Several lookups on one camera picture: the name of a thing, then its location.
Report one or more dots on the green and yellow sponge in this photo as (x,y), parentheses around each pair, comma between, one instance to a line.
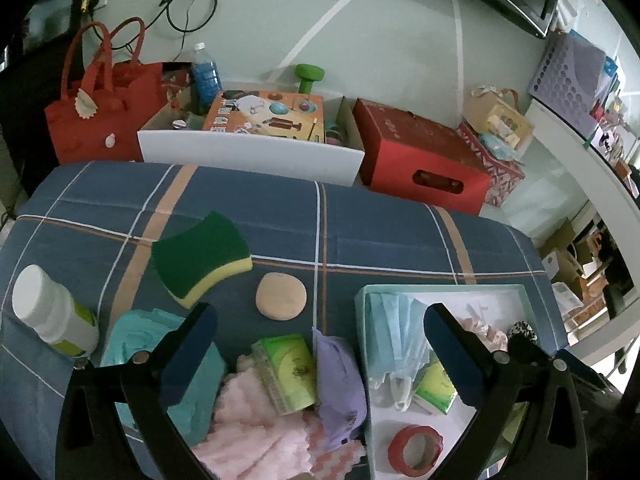
(200,255)

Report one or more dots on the pink towel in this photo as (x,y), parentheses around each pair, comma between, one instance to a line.
(250,435)

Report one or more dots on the white desk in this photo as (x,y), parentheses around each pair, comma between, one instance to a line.
(600,180)

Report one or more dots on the leopard print scrunchie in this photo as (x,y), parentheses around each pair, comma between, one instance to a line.
(522,329)

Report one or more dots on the beige powder puff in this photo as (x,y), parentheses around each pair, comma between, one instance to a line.
(280,296)

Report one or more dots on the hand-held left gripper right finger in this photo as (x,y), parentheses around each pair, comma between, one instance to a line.
(450,355)

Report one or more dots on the purple cloth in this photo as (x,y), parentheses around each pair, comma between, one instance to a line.
(340,385)

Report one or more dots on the pink scrunchie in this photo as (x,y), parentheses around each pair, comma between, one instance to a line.
(487,335)

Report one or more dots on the red felt handbag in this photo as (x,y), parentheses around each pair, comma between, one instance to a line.
(100,125)

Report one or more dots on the green dumbbell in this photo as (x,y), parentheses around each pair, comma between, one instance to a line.
(307,75)

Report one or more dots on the clear water bottle blue label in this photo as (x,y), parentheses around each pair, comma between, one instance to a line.
(205,77)

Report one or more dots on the white tray with teal rim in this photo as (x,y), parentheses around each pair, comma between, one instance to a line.
(390,425)

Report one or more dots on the teal plastic container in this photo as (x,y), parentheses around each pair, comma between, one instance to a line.
(135,335)

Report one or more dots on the orange toy box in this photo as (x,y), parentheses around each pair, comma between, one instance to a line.
(260,110)

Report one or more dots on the white cardboard box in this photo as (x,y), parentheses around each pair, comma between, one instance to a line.
(250,157)

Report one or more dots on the large green tissue pack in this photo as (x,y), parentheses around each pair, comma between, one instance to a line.
(435,385)

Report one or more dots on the light blue mask packet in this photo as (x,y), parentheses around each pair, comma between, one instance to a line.
(500,149)

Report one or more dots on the red cardboard box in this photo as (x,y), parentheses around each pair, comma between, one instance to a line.
(415,145)

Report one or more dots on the brown cardboard box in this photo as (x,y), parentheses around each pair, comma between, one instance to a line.
(565,270)

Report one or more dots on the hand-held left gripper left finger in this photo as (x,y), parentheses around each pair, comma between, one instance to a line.
(192,355)

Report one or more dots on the stack of blue face masks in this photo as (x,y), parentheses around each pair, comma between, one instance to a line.
(395,335)

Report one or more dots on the red and white patterned box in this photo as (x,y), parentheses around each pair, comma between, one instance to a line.
(505,177)

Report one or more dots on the black cabinet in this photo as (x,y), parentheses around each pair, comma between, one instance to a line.
(25,110)

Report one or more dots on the purple perforated basket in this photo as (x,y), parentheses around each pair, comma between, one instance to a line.
(565,80)

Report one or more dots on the white pill bottle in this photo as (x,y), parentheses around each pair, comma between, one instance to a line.
(45,305)

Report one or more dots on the small green tissue pack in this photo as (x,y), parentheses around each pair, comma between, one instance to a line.
(292,370)

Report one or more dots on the red tape roll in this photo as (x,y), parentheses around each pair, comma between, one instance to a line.
(397,441)

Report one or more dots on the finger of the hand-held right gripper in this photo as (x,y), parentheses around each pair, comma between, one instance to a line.
(530,349)
(582,366)

